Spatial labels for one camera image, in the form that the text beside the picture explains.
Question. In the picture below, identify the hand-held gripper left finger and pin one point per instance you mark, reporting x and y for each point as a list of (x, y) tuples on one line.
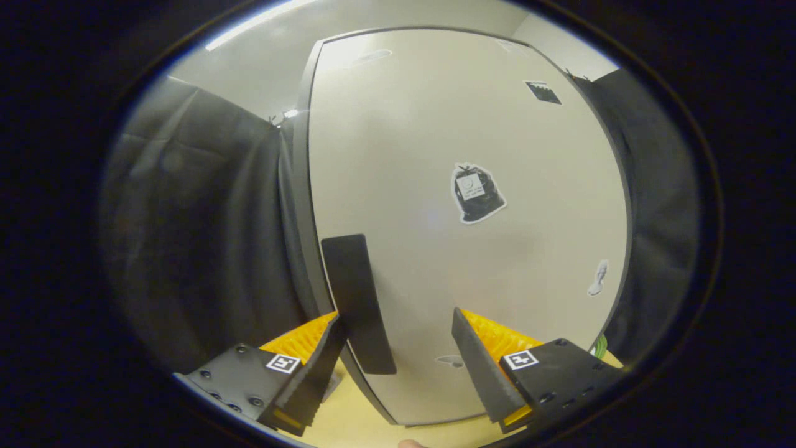
[(311, 379)]

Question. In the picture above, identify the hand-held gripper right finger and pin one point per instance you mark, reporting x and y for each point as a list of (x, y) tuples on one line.
[(482, 367)]

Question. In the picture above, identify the grey shoe cabinet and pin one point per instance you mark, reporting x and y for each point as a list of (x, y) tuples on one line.
[(300, 218)]

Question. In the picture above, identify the white shoe cabinet door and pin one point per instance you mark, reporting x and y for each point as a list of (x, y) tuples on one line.
[(435, 137)]

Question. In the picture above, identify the red green white packet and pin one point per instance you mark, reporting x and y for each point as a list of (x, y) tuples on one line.
[(600, 348)]

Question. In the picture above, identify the black backdrop cloth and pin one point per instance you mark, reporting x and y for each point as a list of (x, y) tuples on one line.
[(199, 236), (659, 205)]

